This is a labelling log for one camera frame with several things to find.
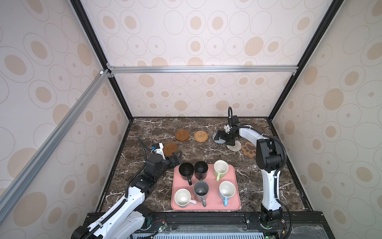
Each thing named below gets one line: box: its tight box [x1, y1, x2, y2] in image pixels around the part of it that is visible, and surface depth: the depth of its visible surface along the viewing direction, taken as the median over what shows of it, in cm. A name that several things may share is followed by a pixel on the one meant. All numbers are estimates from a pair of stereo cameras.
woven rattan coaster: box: [193, 130, 209, 143], surface depth 111 cm
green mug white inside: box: [213, 159, 229, 182], surface depth 85 cm
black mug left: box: [178, 162, 195, 186], surface depth 85 cm
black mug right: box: [193, 160, 209, 181], surface depth 85 cm
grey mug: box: [192, 180, 210, 208], surface depth 78 cm
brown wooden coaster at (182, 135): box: [175, 128, 190, 142], surface depth 111 cm
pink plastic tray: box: [171, 164, 242, 211], surface depth 81 cm
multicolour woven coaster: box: [226, 139, 242, 152], surface depth 104 cm
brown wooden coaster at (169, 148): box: [163, 142, 179, 157], surface depth 104 cm
